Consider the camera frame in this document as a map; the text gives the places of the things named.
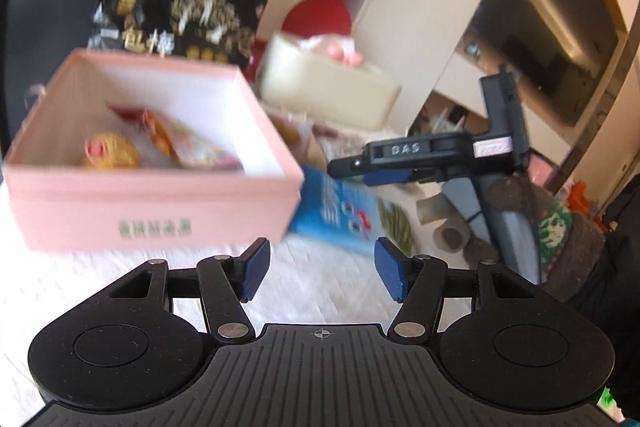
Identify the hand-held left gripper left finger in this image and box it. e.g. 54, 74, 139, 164
107, 238, 272, 343

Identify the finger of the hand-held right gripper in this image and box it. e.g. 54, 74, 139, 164
363, 168, 417, 188
327, 155, 370, 181

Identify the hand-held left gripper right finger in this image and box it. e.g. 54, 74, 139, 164
374, 237, 538, 344

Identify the blue snack packet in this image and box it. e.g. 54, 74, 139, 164
289, 166, 387, 254

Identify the clear brown cookie packet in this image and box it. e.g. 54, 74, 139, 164
482, 179, 538, 220
416, 196, 472, 254

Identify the pink cardboard box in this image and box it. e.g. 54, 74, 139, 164
2, 48, 306, 254

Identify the green pea snack packet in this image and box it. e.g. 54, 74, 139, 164
376, 199, 417, 257

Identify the white tablecloth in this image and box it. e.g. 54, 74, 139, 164
0, 122, 506, 408

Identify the pale yellow snack packet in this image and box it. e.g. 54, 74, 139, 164
269, 111, 328, 168

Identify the cream tissue box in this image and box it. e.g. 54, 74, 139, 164
256, 33, 404, 131

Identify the small pink object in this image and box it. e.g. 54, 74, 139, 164
318, 46, 365, 66

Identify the pink white snack packet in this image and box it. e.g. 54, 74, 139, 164
170, 121, 242, 171

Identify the white tissue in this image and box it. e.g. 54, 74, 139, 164
299, 33, 353, 54

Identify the green print snack packet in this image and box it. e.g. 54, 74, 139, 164
532, 201, 573, 260

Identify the orange plastic toy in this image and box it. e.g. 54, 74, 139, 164
567, 181, 603, 215

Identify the red round object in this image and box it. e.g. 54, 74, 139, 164
281, 0, 352, 38

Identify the black television screen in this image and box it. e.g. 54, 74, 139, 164
467, 0, 628, 128

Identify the orange snack packet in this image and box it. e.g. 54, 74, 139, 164
107, 104, 182, 168

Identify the large brown cookie packet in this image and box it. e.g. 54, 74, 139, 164
542, 207, 607, 304

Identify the dark cloth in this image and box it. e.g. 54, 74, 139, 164
592, 184, 640, 410

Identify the black gold-print snack bag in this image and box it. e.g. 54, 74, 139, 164
87, 0, 269, 68

